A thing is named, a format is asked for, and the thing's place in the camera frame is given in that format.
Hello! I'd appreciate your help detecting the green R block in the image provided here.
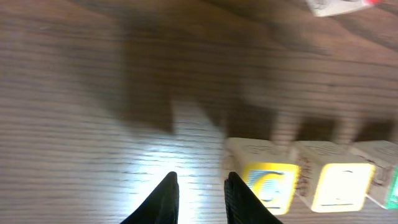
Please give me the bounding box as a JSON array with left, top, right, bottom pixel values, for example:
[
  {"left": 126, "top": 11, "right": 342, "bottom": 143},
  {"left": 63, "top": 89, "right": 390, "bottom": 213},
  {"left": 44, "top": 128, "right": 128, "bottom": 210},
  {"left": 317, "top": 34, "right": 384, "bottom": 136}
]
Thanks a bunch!
[{"left": 349, "top": 141, "right": 397, "bottom": 210}]

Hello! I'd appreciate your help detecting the yellow O block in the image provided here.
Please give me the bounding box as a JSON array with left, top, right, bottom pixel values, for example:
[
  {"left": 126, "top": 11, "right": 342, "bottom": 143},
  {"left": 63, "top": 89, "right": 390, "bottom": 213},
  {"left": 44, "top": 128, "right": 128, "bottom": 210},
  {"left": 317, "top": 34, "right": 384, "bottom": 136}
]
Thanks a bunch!
[{"left": 289, "top": 141, "right": 375, "bottom": 213}]

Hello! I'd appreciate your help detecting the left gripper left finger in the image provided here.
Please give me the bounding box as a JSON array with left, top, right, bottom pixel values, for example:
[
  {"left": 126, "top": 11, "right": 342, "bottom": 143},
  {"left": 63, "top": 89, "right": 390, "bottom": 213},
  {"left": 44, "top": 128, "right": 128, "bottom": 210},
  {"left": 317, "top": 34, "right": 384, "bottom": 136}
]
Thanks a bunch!
[{"left": 121, "top": 172, "right": 179, "bottom": 224}]

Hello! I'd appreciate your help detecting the yellow C block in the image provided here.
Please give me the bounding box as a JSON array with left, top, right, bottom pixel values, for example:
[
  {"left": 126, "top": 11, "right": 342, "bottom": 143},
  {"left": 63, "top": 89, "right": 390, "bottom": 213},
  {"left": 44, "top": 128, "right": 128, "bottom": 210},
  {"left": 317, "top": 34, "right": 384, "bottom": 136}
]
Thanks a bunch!
[{"left": 221, "top": 138, "right": 300, "bottom": 215}]

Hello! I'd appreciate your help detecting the red 3 block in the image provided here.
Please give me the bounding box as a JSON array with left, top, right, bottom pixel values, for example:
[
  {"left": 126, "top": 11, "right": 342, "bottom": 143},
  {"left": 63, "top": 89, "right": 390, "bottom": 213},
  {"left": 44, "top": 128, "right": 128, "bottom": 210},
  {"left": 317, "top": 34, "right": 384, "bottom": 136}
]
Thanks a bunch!
[{"left": 305, "top": 0, "right": 382, "bottom": 17}]

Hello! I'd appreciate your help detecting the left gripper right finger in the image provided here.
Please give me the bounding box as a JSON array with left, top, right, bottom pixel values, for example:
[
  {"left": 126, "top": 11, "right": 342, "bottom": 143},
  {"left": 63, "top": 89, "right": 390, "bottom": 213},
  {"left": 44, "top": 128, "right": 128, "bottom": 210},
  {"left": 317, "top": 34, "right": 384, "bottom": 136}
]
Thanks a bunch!
[{"left": 224, "top": 172, "right": 283, "bottom": 224}]

